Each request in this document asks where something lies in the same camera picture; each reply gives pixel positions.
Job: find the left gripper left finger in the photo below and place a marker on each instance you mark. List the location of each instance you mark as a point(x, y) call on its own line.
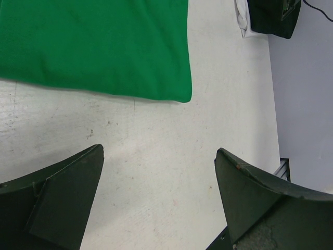
point(50, 208)

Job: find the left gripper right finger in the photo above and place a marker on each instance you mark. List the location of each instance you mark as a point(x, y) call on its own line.
point(263, 211)

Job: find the green t shirt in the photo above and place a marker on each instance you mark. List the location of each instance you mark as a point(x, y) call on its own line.
point(127, 48)

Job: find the black t shirt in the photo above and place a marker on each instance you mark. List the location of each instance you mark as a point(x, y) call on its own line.
point(274, 17)

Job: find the white t shirt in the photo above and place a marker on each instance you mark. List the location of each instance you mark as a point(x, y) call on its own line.
point(245, 14)

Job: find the aluminium frame rail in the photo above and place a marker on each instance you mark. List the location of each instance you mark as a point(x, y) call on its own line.
point(283, 171)

